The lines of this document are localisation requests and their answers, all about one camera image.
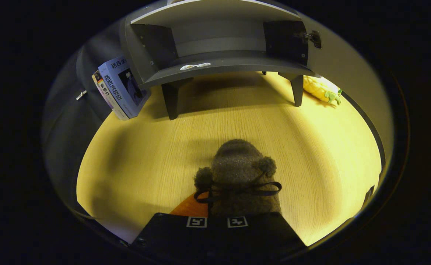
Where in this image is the grey shoe cabinet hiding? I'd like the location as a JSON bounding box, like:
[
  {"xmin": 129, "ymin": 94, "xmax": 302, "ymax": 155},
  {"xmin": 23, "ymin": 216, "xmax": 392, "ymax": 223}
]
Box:
[{"xmin": 120, "ymin": 0, "xmax": 323, "ymax": 120}]

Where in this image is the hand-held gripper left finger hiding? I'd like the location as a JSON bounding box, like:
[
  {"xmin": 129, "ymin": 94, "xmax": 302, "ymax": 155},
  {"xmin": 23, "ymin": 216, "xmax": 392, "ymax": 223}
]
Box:
[{"xmin": 131, "ymin": 191, "xmax": 218, "ymax": 260}]

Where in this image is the white spine book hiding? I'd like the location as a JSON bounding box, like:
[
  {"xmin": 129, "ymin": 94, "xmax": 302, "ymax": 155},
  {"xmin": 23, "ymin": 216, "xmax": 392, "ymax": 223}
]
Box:
[{"xmin": 92, "ymin": 70, "xmax": 129, "ymax": 121}]

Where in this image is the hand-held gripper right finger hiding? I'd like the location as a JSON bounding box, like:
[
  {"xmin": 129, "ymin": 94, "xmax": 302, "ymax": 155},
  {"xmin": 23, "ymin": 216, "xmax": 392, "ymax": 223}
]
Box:
[{"xmin": 217, "ymin": 212, "xmax": 308, "ymax": 260}]

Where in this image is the brown fuzzy shoe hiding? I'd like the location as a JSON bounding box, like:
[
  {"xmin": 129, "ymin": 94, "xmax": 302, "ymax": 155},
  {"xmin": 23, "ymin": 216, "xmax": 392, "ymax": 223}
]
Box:
[{"xmin": 194, "ymin": 139, "xmax": 282, "ymax": 218}]

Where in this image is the black backdrop cloth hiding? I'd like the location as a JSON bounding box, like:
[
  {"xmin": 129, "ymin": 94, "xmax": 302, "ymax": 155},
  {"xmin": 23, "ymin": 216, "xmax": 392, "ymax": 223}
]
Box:
[{"xmin": 42, "ymin": 22, "xmax": 127, "ymax": 221}]

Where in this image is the yellow plush toy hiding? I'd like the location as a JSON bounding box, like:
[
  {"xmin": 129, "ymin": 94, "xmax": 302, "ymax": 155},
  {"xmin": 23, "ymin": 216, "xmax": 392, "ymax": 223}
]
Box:
[{"xmin": 303, "ymin": 75, "xmax": 343, "ymax": 105}]

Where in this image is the blue cover book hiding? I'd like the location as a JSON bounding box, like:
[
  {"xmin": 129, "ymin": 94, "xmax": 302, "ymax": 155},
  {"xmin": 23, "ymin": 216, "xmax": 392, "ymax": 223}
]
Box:
[{"xmin": 98, "ymin": 55, "xmax": 151, "ymax": 119}]

